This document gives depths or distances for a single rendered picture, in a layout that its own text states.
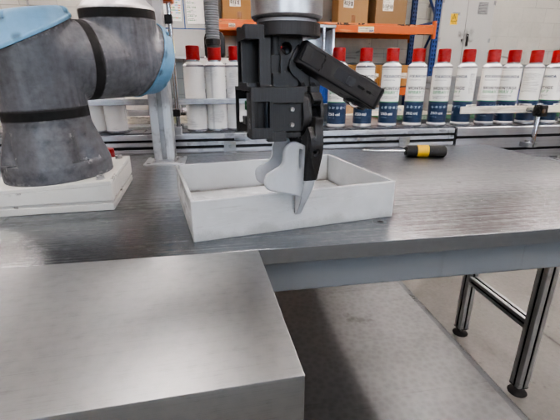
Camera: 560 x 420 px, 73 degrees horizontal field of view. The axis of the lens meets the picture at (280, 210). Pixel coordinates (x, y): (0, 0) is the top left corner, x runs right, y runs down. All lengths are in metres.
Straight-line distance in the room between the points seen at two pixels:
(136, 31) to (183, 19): 4.68
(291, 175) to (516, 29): 6.94
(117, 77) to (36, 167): 0.18
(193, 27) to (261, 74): 4.94
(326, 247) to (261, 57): 0.22
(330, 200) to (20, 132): 0.43
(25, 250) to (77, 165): 0.16
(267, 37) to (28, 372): 0.35
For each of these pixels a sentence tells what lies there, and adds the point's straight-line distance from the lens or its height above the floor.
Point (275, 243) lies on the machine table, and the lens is 0.44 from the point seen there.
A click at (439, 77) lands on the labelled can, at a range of 1.18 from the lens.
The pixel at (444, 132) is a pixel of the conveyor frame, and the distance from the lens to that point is 1.17.
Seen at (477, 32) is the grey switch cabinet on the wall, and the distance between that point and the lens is 6.40.
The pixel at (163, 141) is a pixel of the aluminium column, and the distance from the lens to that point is 0.89.
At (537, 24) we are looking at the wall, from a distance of 7.56.
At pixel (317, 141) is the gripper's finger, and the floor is 0.95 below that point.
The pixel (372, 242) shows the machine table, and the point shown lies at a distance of 0.46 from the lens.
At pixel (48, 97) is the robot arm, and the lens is 0.62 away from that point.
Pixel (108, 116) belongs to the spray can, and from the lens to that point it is 1.04.
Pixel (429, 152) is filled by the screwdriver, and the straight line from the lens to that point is 0.98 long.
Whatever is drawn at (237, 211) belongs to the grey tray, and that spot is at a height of 0.86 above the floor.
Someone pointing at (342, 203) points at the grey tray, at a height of 0.86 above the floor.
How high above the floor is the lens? 1.01
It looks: 19 degrees down
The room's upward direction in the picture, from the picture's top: straight up
